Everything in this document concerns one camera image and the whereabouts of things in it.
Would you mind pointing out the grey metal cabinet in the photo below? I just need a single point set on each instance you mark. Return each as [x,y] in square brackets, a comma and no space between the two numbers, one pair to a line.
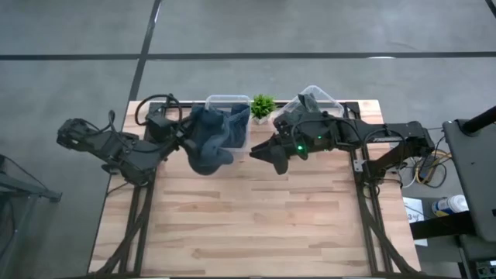
[476,174]

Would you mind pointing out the black aluminium table frame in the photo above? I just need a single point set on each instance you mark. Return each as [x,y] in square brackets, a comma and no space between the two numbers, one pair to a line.
[147,211]
[368,224]

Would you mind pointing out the clear plastic bin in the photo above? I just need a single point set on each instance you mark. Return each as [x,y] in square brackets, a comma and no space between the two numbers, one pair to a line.
[226,100]
[329,104]

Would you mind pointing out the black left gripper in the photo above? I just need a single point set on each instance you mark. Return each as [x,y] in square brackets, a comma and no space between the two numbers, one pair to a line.
[166,129]

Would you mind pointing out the black cart shelf bar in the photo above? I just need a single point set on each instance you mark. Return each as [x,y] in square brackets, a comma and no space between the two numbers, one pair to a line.
[441,226]

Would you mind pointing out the small green potted plant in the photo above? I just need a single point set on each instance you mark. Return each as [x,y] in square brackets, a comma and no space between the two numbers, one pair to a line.
[263,106]

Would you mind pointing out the olive green cap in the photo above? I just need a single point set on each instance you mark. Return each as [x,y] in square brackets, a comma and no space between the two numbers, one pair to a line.
[308,102]

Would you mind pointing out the white wipes canister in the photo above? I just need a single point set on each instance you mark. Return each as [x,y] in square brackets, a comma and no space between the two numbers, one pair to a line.
[451,205]

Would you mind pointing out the black round pole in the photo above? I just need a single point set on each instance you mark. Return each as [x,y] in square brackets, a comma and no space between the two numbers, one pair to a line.
[480,119]

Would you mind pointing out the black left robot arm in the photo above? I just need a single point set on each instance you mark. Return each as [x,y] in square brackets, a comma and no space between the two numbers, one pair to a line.
[124,151]

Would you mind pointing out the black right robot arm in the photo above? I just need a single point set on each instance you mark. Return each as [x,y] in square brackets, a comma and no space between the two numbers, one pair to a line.
[387,133]

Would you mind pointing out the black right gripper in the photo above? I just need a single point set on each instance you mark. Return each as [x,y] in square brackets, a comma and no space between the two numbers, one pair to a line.
[292,133]

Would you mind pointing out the silver metal bracket plate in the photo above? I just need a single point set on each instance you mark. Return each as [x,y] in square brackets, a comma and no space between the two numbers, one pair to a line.
[359,166]

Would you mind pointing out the white paper sheet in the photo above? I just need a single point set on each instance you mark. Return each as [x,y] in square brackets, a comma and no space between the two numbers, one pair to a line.
[412,207]

